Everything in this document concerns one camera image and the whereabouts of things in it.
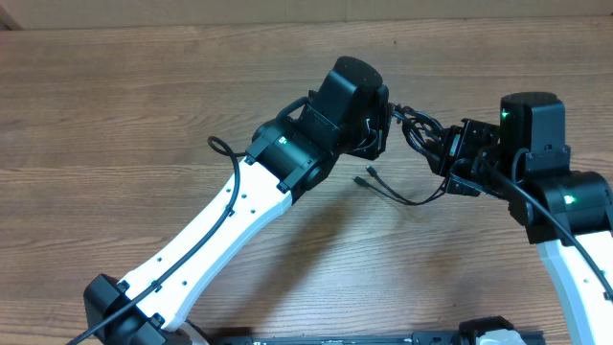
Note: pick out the brown cardboard backboard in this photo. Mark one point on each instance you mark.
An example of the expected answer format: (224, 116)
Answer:
(89, 14)

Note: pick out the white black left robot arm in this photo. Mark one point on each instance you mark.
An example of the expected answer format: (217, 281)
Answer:
(289, 155)

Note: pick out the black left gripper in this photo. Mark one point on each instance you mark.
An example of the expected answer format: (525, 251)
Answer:
(371, 146)

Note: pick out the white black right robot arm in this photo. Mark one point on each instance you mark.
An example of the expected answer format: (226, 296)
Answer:
(567, 214)

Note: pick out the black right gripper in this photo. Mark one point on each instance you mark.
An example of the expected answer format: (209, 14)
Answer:
(454, 142)

